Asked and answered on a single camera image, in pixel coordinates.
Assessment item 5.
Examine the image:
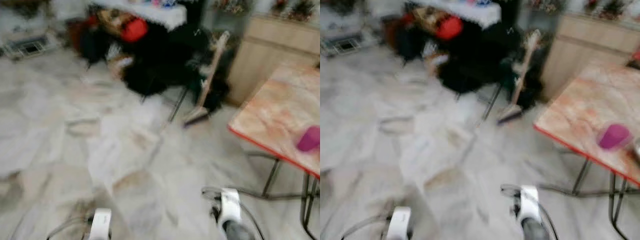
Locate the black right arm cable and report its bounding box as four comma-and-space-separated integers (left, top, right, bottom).
500, 183, 560, 240
201, 186, 266, 240

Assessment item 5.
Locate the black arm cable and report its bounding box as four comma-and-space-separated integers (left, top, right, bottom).
500, 183, 560, 240
46, 215, 94, 240
201, 186, 266, 240
341, 214, 392, 240

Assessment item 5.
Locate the black pile of bags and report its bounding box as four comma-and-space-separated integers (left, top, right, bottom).
79, 19, 232, 114
394, 18, 547, 110

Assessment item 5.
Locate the wooden handled broom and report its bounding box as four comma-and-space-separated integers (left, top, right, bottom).
496, 28, 543, 126
182, 30, 231, 129

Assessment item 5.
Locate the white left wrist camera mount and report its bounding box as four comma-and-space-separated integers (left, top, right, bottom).
387, 206, 412, 240
89, 208, 113, 240

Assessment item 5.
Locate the dark floor grate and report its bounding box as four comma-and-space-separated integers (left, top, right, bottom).
322, 32, 369, 57
4, 34, 52, 59

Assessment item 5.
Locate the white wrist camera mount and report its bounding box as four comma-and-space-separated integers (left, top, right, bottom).
517, 185, 542, 224
218, 188, 244, 226
387, 206, 412, 240
89, 208, 113, 240

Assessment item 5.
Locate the light wooden cabinet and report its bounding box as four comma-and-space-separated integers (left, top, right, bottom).
226, 13, 321, 107
540, 12, 640, 102

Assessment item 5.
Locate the white lace tablecloth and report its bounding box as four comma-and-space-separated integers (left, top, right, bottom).
406, 0, 502, 30
89, 0, 188, 32

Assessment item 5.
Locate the purple plastic cup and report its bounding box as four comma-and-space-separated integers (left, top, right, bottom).
597, 123, 632, 151
295, 125, 321, 153

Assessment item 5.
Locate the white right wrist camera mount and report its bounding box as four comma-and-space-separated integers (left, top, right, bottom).
517, 185, 542, 224
218, 188, 244, 226

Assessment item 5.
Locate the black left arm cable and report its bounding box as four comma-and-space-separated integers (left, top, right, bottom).
341, 214, 392, 240
46, 215, 94, 240

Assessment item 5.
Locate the potted plant decoration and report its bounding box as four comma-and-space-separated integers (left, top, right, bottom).
286, 0, 317, 22
598, 0, 630, 21

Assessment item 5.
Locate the marble table with red edge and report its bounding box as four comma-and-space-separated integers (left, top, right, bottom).
227, 62, 321, 240
533, 61, 640, 240

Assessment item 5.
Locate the red round bag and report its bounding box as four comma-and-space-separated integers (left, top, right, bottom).
120, 17, 150, 44
433, 14, 465, 41

